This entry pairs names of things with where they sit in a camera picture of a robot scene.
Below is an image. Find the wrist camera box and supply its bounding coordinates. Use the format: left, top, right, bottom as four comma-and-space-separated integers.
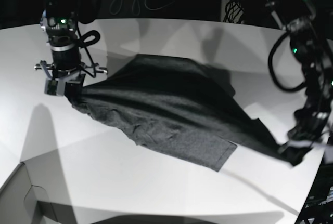
44, 79, 66, 97

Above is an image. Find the dark grey t-shirt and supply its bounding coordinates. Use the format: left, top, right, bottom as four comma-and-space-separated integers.
63, 54, 308, 173

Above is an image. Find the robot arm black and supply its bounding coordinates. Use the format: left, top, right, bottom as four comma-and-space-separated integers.
262, 0, 332, 166
34, 0, 108, 96

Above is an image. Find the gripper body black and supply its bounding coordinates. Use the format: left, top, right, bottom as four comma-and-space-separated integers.
278, 104, 331, 156
34, 45, 107, 84

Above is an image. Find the black cable bundle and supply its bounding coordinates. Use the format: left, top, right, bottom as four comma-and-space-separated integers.
224, 0, 245, 24

